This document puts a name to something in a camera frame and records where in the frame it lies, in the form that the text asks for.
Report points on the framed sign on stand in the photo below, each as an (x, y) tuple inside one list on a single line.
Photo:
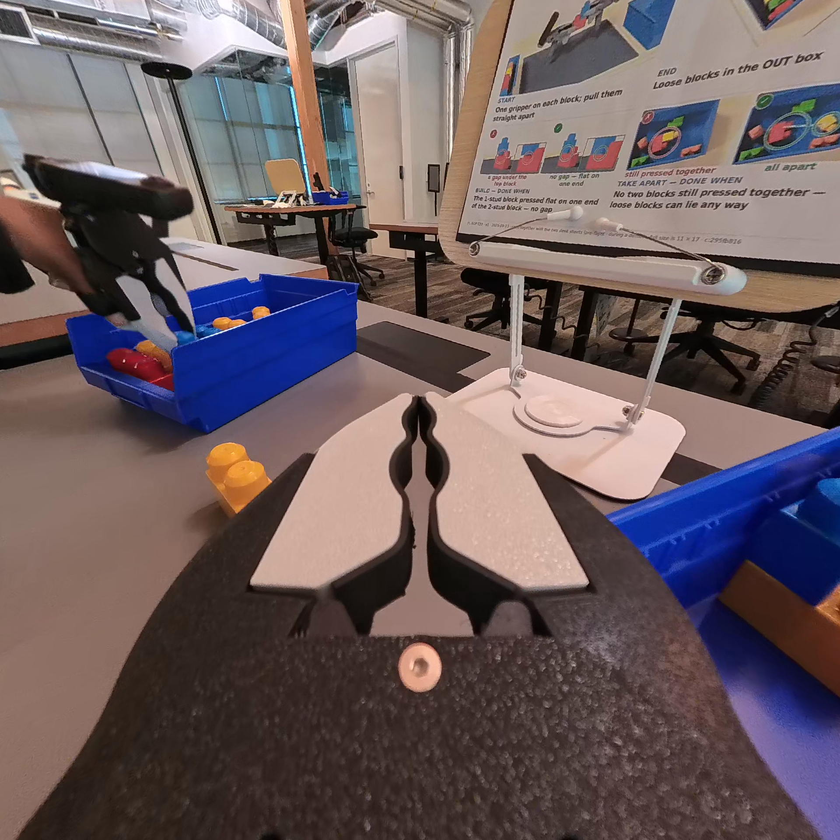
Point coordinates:
[(434, 177)]

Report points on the yellow two-stud mega block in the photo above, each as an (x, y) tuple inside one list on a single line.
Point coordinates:
[(233, 479), (781, 610)]

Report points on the red mega block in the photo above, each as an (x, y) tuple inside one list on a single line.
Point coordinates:
[(134, 364)]

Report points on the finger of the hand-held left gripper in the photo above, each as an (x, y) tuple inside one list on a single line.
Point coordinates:
[(152, 308), (176, 295)]

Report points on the black floor lamp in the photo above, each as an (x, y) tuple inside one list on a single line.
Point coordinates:
[(190, 151)]

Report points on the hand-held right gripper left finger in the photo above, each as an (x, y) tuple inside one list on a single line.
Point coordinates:
[(334, 518)]

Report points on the blue plastic bin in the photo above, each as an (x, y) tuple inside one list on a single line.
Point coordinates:
[(262, 367), (330, 197), (689, 531)]

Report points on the grey top table wooden edge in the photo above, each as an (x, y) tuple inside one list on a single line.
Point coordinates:
[(249, 262)]

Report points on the pile of yellow mega blocks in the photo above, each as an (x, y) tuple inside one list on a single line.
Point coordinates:
[(223, 323)]

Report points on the printed instruction sheet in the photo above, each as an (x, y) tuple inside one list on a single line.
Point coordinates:
[(656, 131)]

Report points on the person's left forearm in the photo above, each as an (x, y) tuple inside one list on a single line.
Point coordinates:
[(10, 262)]

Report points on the silver ventilation duct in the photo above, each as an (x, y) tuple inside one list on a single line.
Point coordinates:
[(262, 19)]

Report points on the white door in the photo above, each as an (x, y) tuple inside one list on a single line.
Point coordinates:
[(377, 131)]

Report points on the pile of blue mega blocks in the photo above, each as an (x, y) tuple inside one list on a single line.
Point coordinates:
[(193, 334)]

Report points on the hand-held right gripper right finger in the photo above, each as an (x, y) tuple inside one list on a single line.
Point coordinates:
[(505, 518)]

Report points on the wooden top office desk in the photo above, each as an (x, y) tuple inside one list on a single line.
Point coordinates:
[(289, 208), (407, 228)]

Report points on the person's left hand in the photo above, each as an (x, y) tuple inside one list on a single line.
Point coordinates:
[(46, 236)]

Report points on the black office chair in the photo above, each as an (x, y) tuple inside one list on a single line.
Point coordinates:
[(499, 289), (348, 236), (695, 341)]

